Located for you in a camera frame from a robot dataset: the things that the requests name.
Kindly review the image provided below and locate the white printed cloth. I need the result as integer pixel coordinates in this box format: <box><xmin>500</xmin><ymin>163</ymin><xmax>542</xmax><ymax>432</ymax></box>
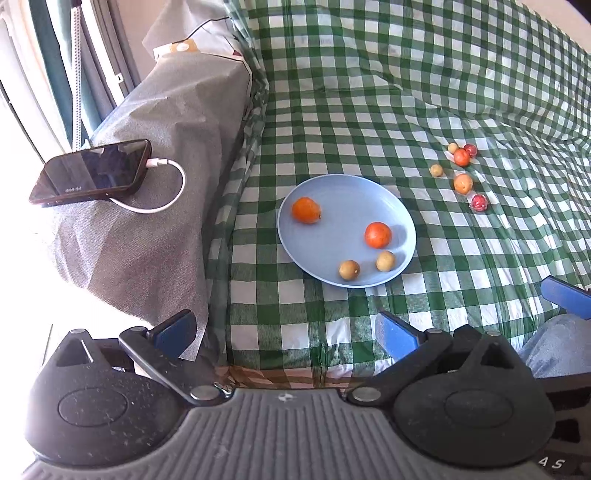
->
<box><xmin>142</xmin><ymin>0</ymin><xmax>254</xmax><ymax>90</ymax></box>

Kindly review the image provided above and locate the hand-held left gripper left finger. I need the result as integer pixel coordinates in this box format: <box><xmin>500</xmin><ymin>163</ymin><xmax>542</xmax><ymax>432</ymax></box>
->
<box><xmin>50</xmin><ymin>310</ymin><xmax>228</xmax><ymax>408</ymax></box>

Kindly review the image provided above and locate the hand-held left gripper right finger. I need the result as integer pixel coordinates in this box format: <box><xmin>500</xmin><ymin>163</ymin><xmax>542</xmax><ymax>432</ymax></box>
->
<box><xmin>346</xmin><ymin>311</ymin><xmax>528</xmax><ymax>408</ymax></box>

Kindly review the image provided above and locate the black smartphone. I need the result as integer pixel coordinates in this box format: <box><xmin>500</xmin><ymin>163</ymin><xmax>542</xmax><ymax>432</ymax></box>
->
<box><xmin>28</xmin><ymin>138</ymin><xmax>153</xmax><ymax>208</ymax></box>

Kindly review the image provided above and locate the teal curtain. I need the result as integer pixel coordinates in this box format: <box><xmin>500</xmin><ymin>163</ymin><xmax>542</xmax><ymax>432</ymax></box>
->
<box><xmin>39</xmin><ymin>0</ymin><xmax>112</xmax><ymax>151</ymax></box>

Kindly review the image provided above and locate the white charging cable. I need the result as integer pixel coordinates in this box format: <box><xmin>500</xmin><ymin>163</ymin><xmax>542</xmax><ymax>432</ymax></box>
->
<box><xmin>109</xmin><ymin>158</ymin><xmax>187</xmax><ymax>214</ymax></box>

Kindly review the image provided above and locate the green checked cloth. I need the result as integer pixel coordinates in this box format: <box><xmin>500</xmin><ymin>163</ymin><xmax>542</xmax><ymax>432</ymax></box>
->
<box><xmin>203</xmin><ymin>0</ymin><xmax>591</xmax><ymax>393</ymax></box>

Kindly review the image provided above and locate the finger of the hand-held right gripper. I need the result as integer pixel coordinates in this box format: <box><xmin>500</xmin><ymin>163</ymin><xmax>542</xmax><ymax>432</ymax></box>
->
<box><xmin>539</xmin><ymin>275</ymin><xmax>591</xmax><ymax>320</ymax></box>

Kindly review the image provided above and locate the light blue plate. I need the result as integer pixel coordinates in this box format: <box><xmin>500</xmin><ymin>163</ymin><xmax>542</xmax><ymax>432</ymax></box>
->
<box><xmin>277</xmin><ymin>174</ymin><xmax>417</xmax><ymax>289</ymax></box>

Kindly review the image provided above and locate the grey fabric cover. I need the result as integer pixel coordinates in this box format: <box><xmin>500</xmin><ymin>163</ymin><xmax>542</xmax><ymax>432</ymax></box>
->
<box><xmin>48</xmin><ymin>41</ymin><xmax>259</xmax><ymax>363</ymax></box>

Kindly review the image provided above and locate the person's leg in jeans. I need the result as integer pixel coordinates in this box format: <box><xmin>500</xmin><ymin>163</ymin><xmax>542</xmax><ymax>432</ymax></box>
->
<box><xmin>516</xmin><ymin>314</ymin><xmax>591</xmax><ymax>380</ymax></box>

